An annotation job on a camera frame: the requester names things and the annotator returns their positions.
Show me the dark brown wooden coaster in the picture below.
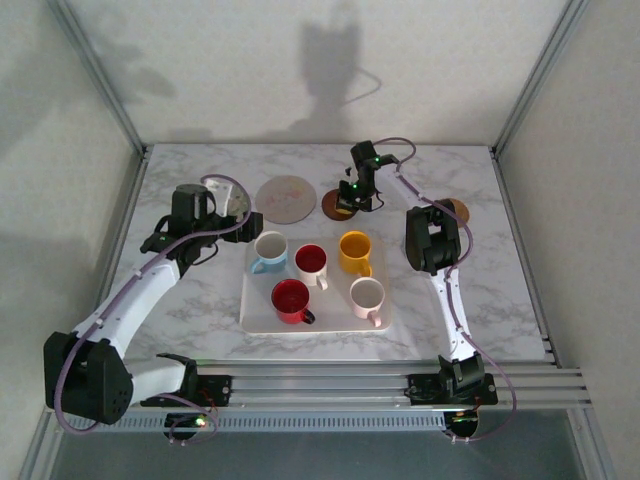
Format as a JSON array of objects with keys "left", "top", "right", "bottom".
[{"left": 320, "top": 188, "right": 359, "bottom": 222}]

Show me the light blue mug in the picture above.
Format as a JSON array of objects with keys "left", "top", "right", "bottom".
[{"left": 249, "top": 230, "right": 290, "bottom": 276}]

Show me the large beige round printed coaster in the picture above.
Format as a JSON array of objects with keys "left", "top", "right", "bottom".
[{"left": 255, "top": 174, "right": 319, "bottom": 225}]

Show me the yellow mug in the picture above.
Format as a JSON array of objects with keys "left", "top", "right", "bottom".
[{"left": 338, "top": 230, "right": 375, "bottom": 279}]

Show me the red mug black handle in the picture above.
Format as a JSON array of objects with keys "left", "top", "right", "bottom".
[{"left": 270, "top": 278, "right": 317, "bottom": 325}]

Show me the pale pink mug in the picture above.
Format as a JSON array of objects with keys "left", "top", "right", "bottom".
[{"left": 348, "top": 277, "right": 386, "bottom": 329}]

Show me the woven rattan coaster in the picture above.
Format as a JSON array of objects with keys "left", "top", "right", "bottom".
[{"left": 447, "top": 197, "right": 473, "bottom": 225}]

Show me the white mug red inside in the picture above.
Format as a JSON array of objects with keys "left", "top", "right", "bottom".
[{"left": 293, "top": 243, "right": 331, "bottom": 292}]

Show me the white rectangular tray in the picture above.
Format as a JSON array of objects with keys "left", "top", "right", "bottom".
[{"left": 239, "top": 235, "right": 396, "bottom": 335}]

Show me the aluminium side rail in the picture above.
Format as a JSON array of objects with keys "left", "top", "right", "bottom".
[
  {"left": 74, "top": 147, "right": 154, "bottom": 372},
  {"left": 492, "top": 148, "right": 559, "bottom": 369}
]

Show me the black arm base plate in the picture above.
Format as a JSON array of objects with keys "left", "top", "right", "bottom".
[
  {"left": 407, "top": 373, "right": 499, "bottom": 407},
  {"left": 140, "top": 374, "right": 234, "bottom": 408}
]

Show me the aluminium frame post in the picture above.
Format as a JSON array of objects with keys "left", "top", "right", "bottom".
[
  {"left": 47, "top": 0, "right": 151, "bottom": 157},
  {"left": 490, "top": 0, "right": 589, "bottom": 159}
]

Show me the aluminium cross rail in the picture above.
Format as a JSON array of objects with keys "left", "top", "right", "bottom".
[{"left": 47, "top": 367, "right": 596, "bottom": 414}]

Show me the grey slotted cable duct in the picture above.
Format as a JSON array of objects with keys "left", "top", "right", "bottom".
[{"left": 62, "top": 412, "right": 447, "bottom": 435}]

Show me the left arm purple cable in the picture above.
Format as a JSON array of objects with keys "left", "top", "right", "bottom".
[{"left": 53, "top": 173, "right": 253, "bottom": 447}]

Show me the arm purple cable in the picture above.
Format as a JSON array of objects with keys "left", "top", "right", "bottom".
[
  {"left": 53, "top": 173, "right": 253, "bottom": 447},
  {"left": 372, "top": 137, "right": 519, "bottom": 444}
]

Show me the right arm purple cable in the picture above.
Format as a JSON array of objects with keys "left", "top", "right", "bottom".
[{"left": 372, "top": 137, "right": 519, "bottom": 444}]

